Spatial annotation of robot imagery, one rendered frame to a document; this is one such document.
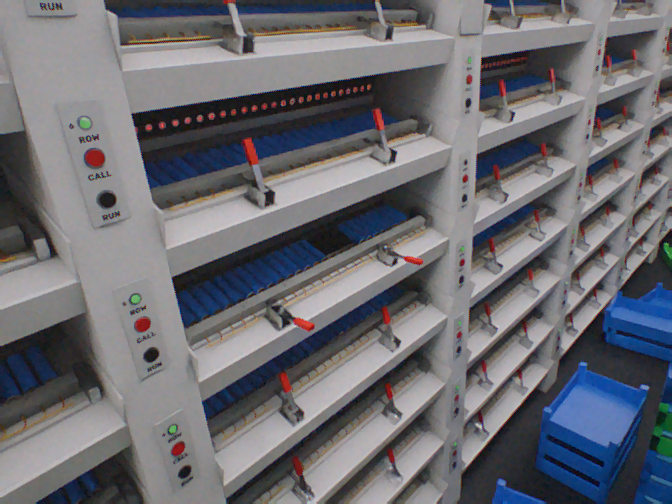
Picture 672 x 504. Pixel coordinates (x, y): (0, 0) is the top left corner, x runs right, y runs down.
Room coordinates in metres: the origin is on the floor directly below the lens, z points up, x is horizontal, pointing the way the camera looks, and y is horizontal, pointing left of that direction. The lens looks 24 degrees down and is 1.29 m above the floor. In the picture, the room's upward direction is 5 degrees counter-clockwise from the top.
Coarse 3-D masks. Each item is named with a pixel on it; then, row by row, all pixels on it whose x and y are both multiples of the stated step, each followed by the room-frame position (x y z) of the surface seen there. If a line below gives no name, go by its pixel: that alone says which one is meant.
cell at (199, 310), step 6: (180, 294) 0.65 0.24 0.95; (186, 294) 0.64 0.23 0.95; (180, 300) 0.64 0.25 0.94; (186, 300) 0.63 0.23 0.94; (192, 300) 0.63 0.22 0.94; (186, 306) 0.63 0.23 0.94; (192, 306) 0.62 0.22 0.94; (198, 306) 0.62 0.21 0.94; (192, 312) 0.62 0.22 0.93; (198, 312) 0.61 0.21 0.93; (204, 312) 0.61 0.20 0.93; (198, 318) 0.61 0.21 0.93
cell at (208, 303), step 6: (192, 288) 0.66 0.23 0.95; (198, 288) 0.66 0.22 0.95; (192, 294) 0.66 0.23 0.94; (198, 294) 0.65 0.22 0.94; (204, 294) 0.65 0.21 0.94; (198, 300) 0.64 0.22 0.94; (204, 300) 0.64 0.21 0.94; (210, 300) 0.64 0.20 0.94; (204, 306) 0.63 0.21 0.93; (210, 306) 0.63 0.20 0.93; (216, 306) 0.63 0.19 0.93; (210, 312) 0.62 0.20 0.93
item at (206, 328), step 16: (400, 224) 0.91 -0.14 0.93; (416, 224) 0.92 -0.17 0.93; (368, 240) 0.84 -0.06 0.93; (384, 240) 0.85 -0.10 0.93; (336, 256) 0.78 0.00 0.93; (352, 256) 0.78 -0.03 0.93; (304, 272) 0.72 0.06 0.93; (320, 272) 0.73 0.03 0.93; (272, 288) 0.67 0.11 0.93; (288, 288) 0.68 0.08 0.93; (240, 304) 0.63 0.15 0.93; (256, 304) 0.63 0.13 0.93; (288, 304) 0.66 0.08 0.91; (208, 320) 0.59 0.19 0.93; (224, 320) 0.60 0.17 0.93; (240, 320) 0.62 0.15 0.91; (256, 320) 0.62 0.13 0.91; (192, 336) 0.56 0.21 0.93; (208, 336) 0.58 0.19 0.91
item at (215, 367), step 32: (384, 192) 1.05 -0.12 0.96; (448, 224) 0.92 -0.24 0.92; (416, 256) 0.84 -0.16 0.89; (320, 288) 0.72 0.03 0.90; (352, 288) 0.73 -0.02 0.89; (384, 288) 0.79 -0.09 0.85; (320, 320) 0.67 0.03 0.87; (192, 352) 0.50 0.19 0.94; (224, 352) 0.56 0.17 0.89; (256, 352) 0.57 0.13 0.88; (224, 384) 0.54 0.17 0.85
